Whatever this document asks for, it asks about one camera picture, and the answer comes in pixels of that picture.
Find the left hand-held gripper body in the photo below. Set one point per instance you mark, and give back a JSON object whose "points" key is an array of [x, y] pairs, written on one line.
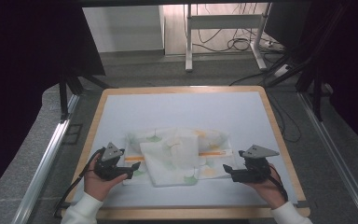
{"points": [[107, 169]]}

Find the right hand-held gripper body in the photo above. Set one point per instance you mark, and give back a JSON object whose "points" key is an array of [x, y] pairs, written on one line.
{"points": [[256, 169]]}

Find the white leaf print cloth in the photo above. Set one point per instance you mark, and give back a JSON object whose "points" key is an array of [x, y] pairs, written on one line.
{"points": [[167, 161]]}

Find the person's left hand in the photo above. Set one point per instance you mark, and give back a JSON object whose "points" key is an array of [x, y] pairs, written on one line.
{"points": [[98, 185]]}

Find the person's right hand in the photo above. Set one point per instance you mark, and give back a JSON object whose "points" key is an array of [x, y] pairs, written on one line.
{"points": [[272, 191]]}

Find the wooden table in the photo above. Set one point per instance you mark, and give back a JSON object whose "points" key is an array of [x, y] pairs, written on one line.
{"points": [[167, 214]]}

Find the white table cover sheet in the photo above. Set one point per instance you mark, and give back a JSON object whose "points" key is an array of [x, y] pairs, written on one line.
{"points": [[183, 112]]}

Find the black metal stand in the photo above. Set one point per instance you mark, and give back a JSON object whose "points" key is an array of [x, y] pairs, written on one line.
{"points": [[317, 93], [63, 96]]}

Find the white power strip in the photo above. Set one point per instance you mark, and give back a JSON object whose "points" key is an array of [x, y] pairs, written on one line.
{"points": [[282, 70]]}

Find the black curtain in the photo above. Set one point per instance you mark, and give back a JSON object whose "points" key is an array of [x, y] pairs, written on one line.
{"points": [[354, 62], [28, 62]]}

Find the white cabinet panel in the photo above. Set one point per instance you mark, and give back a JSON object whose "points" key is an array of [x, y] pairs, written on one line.
{"points": [[122, 28]]}

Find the dark monitor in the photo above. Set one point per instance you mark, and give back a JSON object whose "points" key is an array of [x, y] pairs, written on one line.
{"points": [[284, 21]]}

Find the aluminium rail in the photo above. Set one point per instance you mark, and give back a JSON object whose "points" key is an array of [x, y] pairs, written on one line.
{"points": [[338, 155], [45, 161]]}

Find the white desk frame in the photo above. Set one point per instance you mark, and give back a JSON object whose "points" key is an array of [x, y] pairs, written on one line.
{"points": [[223, 21]]}

